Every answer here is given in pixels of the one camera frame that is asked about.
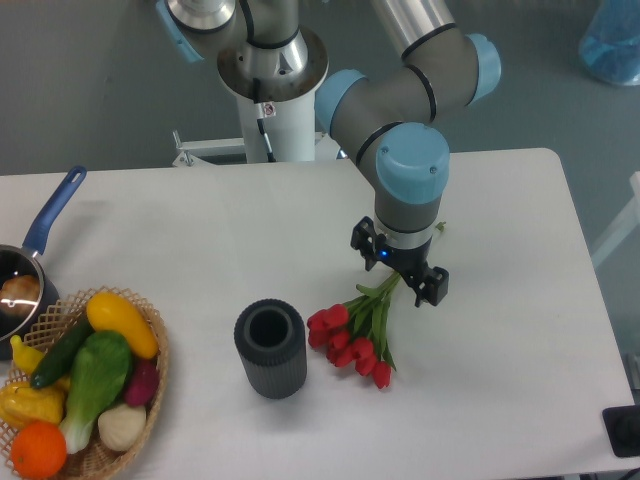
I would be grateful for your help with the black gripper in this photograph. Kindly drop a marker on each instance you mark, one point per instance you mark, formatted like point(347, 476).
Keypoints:
point(405, 253)

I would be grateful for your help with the red tulip bouquet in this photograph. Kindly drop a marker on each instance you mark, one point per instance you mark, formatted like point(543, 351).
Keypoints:
point(356, 332)

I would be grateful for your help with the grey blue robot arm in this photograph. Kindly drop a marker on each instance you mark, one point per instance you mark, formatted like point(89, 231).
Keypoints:
point(277, 70)

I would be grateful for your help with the dark grey ribbed vase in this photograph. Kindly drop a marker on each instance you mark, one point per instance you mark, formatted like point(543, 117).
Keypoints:
point(270, 338)

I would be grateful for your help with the black device at edge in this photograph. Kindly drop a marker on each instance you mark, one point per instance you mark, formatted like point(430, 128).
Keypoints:
point(622, 426)

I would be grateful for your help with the purple red radish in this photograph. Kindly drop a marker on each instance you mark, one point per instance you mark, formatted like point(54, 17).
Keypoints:
point(142, 385)

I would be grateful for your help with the yellow squash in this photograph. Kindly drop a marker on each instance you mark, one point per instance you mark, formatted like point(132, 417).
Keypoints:
point(108, 311)

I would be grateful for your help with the green bok choy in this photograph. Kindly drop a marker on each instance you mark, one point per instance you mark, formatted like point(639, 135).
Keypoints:
point(99, 371)

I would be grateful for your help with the white garlic bulb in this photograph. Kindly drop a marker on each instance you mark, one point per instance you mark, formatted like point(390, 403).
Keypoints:
point(120, 426)

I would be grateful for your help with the dark green cucumber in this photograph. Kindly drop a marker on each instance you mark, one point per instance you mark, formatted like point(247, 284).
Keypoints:
point(58, 361)

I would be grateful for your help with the woven wicker basket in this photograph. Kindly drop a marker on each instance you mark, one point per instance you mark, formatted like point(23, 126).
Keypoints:
point(97, 461)

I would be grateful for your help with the brown bread roll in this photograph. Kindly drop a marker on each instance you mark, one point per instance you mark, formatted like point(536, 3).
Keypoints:
point(20, 295)

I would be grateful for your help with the yellow banana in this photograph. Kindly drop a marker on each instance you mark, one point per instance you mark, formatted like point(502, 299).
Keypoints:
point(26, 358)

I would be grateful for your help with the yellow bell pepper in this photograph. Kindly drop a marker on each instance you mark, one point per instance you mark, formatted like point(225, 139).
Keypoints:
point(22, 405)

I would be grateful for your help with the orange fruit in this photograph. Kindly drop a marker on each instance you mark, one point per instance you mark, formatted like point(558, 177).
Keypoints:
point(38, 451)

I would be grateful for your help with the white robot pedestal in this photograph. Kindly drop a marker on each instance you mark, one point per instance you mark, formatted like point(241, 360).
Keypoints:
point(270, 132)

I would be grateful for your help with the white frame at right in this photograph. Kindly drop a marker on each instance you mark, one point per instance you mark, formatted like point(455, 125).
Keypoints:
point(619, 228)

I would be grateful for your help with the blue handled saucepan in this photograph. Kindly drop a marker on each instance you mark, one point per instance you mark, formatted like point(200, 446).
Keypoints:
point(23, 260)

